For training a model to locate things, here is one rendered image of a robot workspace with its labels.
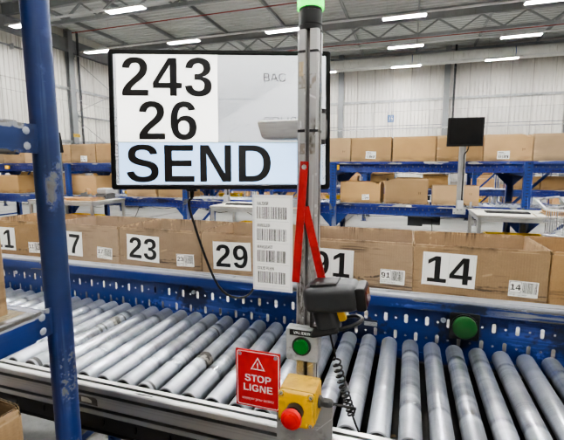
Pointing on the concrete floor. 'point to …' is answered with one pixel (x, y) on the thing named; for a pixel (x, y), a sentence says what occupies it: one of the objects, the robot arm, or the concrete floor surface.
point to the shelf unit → (52, 293)
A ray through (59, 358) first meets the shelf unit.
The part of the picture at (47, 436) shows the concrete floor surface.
